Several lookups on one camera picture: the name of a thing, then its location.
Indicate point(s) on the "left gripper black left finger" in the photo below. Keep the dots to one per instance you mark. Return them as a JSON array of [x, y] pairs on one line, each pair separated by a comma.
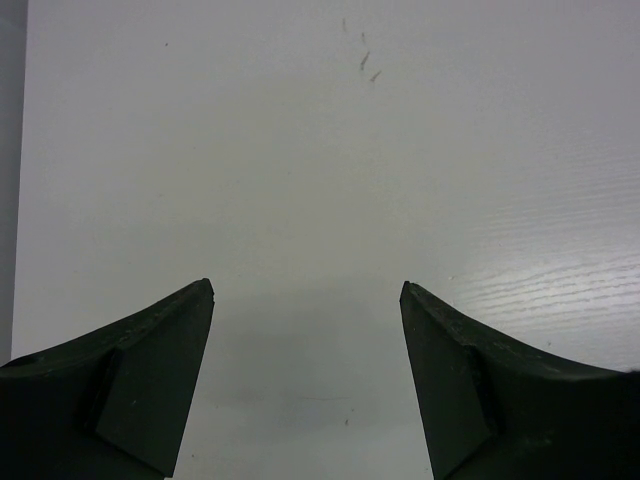
[[112, 403]]

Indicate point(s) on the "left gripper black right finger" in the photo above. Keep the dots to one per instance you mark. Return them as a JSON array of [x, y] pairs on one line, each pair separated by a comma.
[[493, 407]]

